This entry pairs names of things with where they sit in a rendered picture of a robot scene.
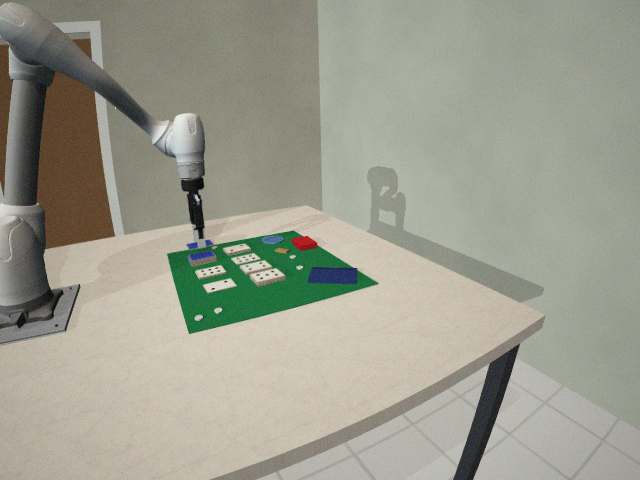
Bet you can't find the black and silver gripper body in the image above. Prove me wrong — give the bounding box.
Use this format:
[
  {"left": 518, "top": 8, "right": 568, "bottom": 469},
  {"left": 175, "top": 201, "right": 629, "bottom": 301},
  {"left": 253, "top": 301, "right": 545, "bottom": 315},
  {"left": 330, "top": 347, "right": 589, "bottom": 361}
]
[{"left": 181, "top": 177, "right": 204, "bottom": 206}]

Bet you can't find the green felt mat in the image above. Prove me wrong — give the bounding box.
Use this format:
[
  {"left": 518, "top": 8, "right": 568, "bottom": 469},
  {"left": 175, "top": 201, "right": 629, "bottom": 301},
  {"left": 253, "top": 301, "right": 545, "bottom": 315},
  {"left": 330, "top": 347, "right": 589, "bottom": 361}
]
[{"left": 167, "top": 231, "right": 378, "bottom": 334}]

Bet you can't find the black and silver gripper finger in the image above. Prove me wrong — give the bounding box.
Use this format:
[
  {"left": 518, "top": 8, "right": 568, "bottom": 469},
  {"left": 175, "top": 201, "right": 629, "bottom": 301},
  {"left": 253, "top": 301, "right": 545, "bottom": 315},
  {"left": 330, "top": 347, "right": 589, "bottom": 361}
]
[
  {"left": 187, "top": 194, "right": 197, "bottom": 242},
  {"left": 189, "top": 195, "right": 206, "bottom": 249}
]

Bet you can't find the blue rectangular card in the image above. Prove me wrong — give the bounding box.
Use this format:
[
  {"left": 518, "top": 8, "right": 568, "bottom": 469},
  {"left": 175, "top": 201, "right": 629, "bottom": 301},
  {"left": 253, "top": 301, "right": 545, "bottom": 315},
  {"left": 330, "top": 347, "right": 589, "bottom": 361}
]
[
  {"left": 186, "top": 239, "right": 214, "bottom": 250},
  {"left": 188, "top": 250, "right": 216, "bottom": 262}
]

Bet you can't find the blue round disc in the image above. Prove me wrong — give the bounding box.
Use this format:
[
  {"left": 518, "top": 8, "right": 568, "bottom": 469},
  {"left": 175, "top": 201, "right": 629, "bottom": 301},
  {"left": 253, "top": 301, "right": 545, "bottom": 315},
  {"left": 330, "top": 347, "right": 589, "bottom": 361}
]
[{"left": 261, "top": 236, "right": 284, "bottom": 244}]

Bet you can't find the red rectangular block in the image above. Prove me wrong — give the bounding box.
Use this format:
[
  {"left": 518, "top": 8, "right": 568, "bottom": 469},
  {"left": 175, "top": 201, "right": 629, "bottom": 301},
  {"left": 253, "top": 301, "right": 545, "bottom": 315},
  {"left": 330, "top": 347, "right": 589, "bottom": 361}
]
[{"left": 292, "top": 236, "right": 317, "bottom": 251}]

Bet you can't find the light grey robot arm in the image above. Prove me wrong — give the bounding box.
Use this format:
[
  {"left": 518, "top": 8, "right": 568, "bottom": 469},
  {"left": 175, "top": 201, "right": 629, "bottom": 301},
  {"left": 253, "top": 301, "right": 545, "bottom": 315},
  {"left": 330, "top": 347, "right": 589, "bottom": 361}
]
[{"left": 0, "top": 2, "right": 205, "bottom": 331}]

